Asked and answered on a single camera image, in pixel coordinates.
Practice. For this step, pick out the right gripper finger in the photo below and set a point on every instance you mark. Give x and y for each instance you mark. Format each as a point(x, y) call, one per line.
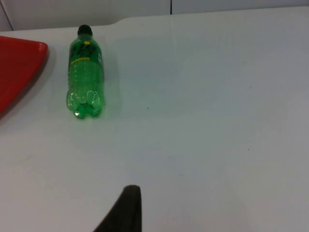
point(125, 212)

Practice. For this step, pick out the green plastic bottle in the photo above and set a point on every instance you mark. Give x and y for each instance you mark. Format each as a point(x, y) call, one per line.
point(85, 77)

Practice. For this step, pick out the red tray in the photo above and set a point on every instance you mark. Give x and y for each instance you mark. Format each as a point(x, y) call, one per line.
point(17, 72)

